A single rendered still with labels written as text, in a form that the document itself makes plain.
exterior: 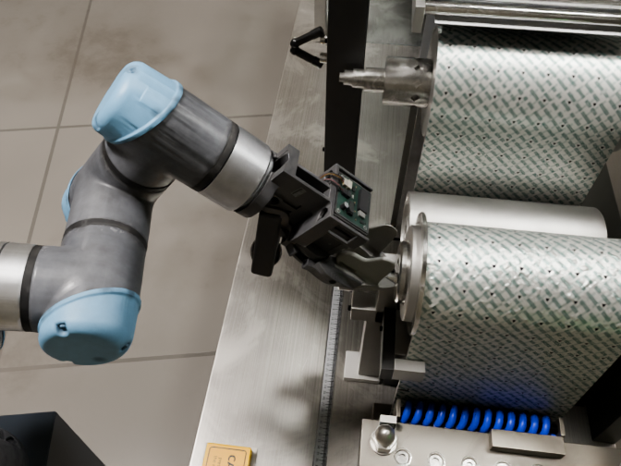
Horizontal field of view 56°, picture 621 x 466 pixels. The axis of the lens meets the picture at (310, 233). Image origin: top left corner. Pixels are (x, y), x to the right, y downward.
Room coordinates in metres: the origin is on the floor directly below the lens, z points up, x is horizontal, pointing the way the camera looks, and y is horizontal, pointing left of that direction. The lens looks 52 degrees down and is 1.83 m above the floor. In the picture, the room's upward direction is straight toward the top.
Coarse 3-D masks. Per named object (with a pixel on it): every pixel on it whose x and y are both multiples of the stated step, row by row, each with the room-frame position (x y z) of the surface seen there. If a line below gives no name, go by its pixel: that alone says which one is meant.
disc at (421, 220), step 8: (424, 216) 0.43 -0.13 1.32; (416, 224) 0.46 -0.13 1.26; (424, 224) 0.41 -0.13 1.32; (424, 232) 0.40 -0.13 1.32; (424, 240) 0.38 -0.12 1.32; (424, 248) 0.38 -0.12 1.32; (424, 256) 0.37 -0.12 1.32; (424, 264) 0.36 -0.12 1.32; (424, 272) 0.35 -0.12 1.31; (424, 280) 0.35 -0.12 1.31; (416, 304) 0.33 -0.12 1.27; (416, 312) 0.33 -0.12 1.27; (416, 320) 0.32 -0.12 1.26; (408, 328) 0.34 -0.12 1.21; (416, 328) 0.32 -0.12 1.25
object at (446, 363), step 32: (416, 352) 0.33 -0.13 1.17; (448, 352) 0.32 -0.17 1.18; (480, 352) 0.32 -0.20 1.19; (512, 352) 0.31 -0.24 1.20; (544, 352) 0.31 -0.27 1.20; (416, 384) 0.33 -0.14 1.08; (448, 384) 0.32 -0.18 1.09; (480, 384) 0.32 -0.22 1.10; (512, 384) 0.31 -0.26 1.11; (544, 384) 0.31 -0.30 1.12; (576, 384) 0.30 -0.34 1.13
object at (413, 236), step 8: (408, 232) 0.44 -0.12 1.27; (416, 232) 0.41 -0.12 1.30; (408, 240) 0.43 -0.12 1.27; (416, 240) 0.40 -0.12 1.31; (416, 248) 0.39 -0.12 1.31; (416, 256) 0.38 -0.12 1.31; (416, 264) 0.37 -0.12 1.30; (416, 272) 0.36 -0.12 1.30; (408, 280) 0.36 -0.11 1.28; (416, 280) 0.35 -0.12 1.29; (408, 288) 0.35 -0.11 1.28; (416, 288) 0.35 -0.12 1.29; (408, 296) 0.34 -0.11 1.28; (416, 296) 0.34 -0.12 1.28; (400, 304) 0.38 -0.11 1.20; (408, 304) 0.34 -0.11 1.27; (400, 312) 0.36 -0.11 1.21; (408, 312) 0.34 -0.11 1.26; (408, 320) 0.34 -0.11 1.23
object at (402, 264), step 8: (400, 248) 0.41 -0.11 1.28; (408, 248) 0.40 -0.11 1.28; (400, 256) 0.39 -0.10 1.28; (408, 256) 0.39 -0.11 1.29; (400, 264) 0.38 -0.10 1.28; (408, 264) 0.38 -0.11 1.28; (400, 272) 0.37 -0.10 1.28; (408, 272) 0.37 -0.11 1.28; (400, 280) 0.37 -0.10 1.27; (400, 288) 0.36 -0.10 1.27; (400, 296) 0.36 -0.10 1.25
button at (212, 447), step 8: (208, 448) 0.29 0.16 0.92; (216, 448) 0.29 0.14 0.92; (224, 448) 0.29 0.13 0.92; (232, 448) 0.29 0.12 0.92; (240, 448) 0.29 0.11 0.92; (248, 448) 0.29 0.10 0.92; (208, 456) 0.28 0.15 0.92; (216, 456) 0.28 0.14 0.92; (224, 456) 0.28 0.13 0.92; (232, 456) 0.28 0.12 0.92; (240, 456) 0.28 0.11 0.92; (248, 456) 0.28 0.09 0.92; (208, 464) 0.27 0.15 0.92; (216, 464) 0.27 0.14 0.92; (224, 464) 0.27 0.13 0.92; (232, 464) 0.27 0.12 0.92; (240, 464) 0.27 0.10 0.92; (248, 464) 0.27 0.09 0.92
